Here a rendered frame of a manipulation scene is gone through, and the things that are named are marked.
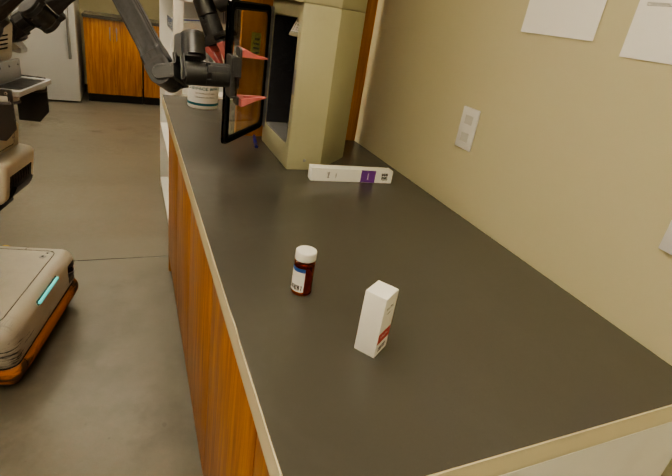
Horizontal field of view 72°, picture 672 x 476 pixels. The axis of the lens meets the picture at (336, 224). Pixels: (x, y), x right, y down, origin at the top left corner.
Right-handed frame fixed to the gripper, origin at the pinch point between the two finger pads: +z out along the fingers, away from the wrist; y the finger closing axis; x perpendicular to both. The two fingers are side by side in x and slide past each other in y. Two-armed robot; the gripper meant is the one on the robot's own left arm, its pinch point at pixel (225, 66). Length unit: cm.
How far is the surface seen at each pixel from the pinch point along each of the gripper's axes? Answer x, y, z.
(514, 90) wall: 11, -78, 26
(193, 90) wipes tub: -47, 41, 2
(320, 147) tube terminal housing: -1.9, -21.1, 30.6
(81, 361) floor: 13, 95, 88
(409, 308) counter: 63, -50, 52
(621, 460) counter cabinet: 74, -79, 77
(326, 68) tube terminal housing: -1.0, -29.9, 8.8
